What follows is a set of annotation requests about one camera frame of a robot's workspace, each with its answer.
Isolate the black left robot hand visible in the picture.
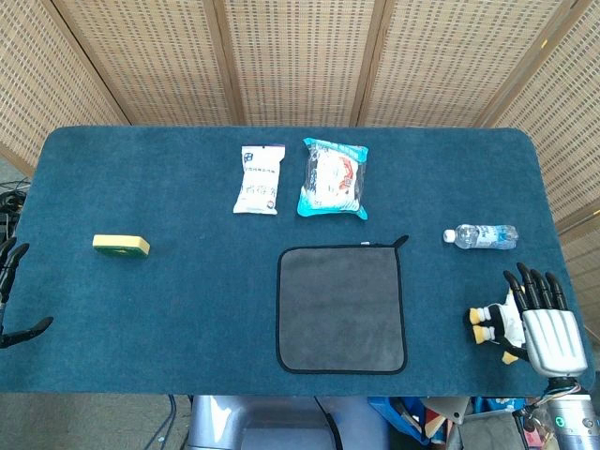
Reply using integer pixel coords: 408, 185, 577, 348
0, 236, 54, 350

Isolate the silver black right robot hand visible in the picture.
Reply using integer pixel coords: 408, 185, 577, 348
501, 262, 590, 379

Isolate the yellow green sponge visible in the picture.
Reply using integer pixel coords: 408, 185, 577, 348
92, 233, 152, 260

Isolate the penguin plush toy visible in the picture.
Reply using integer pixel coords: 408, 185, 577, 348
462, 288, 531, 366

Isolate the blue table cover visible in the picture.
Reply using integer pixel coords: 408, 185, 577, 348
0, 125, 587, 398

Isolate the grey folded cloth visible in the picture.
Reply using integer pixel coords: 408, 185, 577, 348
447, 412, 522, 450

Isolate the white wipes packet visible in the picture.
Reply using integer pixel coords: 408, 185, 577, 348
232, 143, 288, 217

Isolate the blue bag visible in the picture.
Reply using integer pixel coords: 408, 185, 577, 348
367, 396, 517, 447

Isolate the grey and green cloth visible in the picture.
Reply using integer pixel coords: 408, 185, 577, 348
276, 234, 410, 375

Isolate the clear water bottle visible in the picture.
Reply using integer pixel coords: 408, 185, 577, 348
442, 223, 520, 250

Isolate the woven folding screen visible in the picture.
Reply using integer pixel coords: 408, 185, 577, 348
0, 0, 600, 343

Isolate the grey robot torso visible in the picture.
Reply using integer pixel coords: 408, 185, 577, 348
187, 395, 391, 450

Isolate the teal snack bag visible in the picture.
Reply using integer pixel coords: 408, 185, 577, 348
295, 137, 370, 221

